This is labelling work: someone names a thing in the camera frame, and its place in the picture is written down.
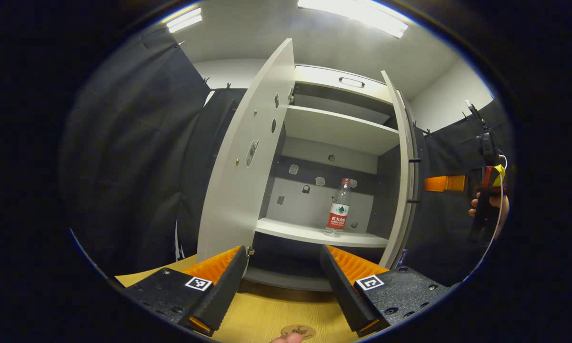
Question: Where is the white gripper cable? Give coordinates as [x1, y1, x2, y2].
[463, 153, 509, 282]

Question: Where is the white cabinet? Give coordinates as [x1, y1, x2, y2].
[255, 64, 420, 292]

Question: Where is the white cabinet drawer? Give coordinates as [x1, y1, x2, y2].
[294, 65, 393, 103]

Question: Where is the round brown coaster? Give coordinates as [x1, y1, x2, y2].
[280, 324, 316, 341]

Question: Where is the clear plastic water bottle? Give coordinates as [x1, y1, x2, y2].
[324, 178, 352, 237]

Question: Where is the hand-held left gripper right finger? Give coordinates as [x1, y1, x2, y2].
[320, 244, 453, 337]

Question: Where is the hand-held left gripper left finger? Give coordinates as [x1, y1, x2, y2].
[124, 245, 249, 336]

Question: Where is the white cabinet door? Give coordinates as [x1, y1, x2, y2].
[379, 71, 422, 270]
[197, 38, 296, 262]

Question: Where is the black door handle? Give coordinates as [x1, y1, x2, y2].
[406, 157, 422, 204]

